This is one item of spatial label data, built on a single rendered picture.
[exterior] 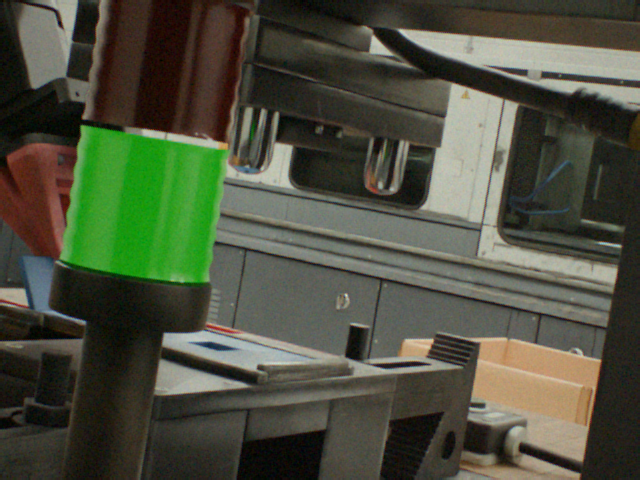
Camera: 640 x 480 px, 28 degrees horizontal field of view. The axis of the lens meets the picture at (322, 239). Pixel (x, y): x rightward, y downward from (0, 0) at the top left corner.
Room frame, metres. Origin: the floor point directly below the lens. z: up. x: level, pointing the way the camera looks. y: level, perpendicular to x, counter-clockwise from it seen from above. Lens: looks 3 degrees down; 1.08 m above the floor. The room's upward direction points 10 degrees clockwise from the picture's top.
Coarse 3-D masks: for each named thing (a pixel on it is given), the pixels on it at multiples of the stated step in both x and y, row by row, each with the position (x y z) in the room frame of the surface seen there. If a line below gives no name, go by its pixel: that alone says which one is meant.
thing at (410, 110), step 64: (256, 0) 0.56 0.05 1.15; (320, 0) 0.57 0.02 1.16; (384, 0) 0.54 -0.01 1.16; (448, 0) 0.52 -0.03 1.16; (512, 0) 0.51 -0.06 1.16; (576, 0) 0.50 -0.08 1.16; (256, 64) 0.53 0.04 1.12; (320, 64) 0.57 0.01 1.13; (384, 64) 0.62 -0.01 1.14; (256, 128) 0.55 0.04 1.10; (320, 128) 0.60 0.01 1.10; (384, 128) 0.63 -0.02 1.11; (384, 192) 0.66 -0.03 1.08
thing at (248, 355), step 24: (24, 264) 0.66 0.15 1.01; (48, 264) 0.67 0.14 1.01; (48, 288) 0.67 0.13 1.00; (48, 312) 0.65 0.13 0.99; (168, 336) 0.64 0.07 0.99; (192, 336) 0.65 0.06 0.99; (216, 336) 0.67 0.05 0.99; (240, 360) 0.60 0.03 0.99; (264, 360) 0.62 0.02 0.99; (288, 360) 0.63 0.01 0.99
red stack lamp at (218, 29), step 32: (128, 0) 0.31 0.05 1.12; (160, 0) 0.31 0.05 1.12; (192, 0) 0.31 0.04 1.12; (96, 32) 0.32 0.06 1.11; (128, 32) 0.31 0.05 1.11; (160, 32) 0.31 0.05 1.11; (192, 32) 0.31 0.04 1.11; (224, 32) 0.31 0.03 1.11; (96, 64) 0.32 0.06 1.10; (128, 64) 0.31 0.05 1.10; (160, 64) 0.31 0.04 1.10; (192, 64) 0.31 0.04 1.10; (224, 64) 0.32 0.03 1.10; (96, 96) 0.31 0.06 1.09; (128, 96) 0.31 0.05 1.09; (160, 96) 0.31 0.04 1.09; (192, 96) 0.31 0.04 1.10; (224, 96) 0.32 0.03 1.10; (160, 128) 0.31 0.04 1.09; (192, 128) 0.31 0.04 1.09; (224, 128) 0.32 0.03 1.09
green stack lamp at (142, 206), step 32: (96, 128) 0.31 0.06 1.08; (96, 160) 0.31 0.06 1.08; (128, 160) 0.31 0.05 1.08; (160, 160) 0.31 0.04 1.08; (192, 160) 0.31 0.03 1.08; (224, 160) 0.32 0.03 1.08; (96, 192) 0.31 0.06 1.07; (128, 192) 0.31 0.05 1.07; (160, 192) 0.31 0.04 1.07; (192, 192) 0.31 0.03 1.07; (96, 224) 0.31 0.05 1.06; (128, 224) 0.31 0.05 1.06; (160, 224) 0.31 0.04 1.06; (192, 224) 0.31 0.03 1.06; (64, 256) 0.32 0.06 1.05; (96, 256) 0.31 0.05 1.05; (128, 256) 0.31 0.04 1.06; (160, 256) 0.31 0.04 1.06; (192, 256) 0.32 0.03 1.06
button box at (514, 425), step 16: (480, 416) 0.91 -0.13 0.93; (496, 416) 0.92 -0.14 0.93; (512, 416) 0.94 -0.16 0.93; (480, 432) 0.89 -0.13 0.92; (496, 432) 0.90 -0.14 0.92; (512, 432) 0.91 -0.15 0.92; (464, 448) 0.90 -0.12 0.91; (480, 448) 0.89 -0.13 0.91; (496, 448) 0.90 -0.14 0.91; (512, 448) 0.90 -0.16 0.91; (528, 448) 0.91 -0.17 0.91; (544, 448) 0.91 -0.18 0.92; (480, 464) 0.89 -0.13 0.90; (560, 464) 0.90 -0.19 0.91; (576, 464) 0.90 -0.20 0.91
